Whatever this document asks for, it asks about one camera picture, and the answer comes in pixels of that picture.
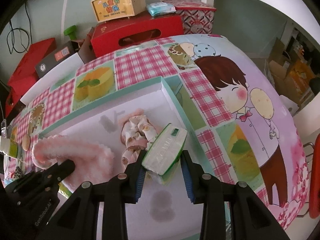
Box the pink white striped fluffy towel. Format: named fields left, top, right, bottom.
left=31, top=135, right=114, bottom=192

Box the pink floral scrunchie cloth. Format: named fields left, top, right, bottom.
left=118, top=108, right=161, bottom=169

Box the leopard print scrunchie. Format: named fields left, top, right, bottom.
left=11, top=166, right=24, bottom=181

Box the white pill bottle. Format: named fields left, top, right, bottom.
left=0, top=136, right=19, bottom=159

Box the beige makeup sponge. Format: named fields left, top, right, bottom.
left=22, top=134, right=31, bottom=152

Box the red chair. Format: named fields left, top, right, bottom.
left=309, top=134, right=320, bottom=219

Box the teal box lid tray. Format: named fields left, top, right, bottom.
left=37, top=76, right=231, bottom=240

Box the large red bag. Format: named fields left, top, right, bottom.
left=5, top=37, right=57, bottom=118

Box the white shelf unit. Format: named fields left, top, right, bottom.
left=201, top=0, right=320, bottom=120

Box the white foam board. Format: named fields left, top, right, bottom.
left=20, top=53, right=84, bottom=105

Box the black carton with QR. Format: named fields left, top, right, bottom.
left=35, top=41, right=79, bottom=78

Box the green dumbbell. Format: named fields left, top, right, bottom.
left=63, top=25, right=77, bottom=40

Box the red gift box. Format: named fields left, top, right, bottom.
left=91, top=12, right=184, bottom=57

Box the wooden children's day box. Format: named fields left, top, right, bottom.
left=91, top=0, right=146, bottom=23

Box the red patterned tin box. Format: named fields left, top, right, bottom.
left=163, top=0, right=216, bottom=34

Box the blue wet wipes pack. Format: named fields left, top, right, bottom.
left=146, top=2, right=176, bottom=17

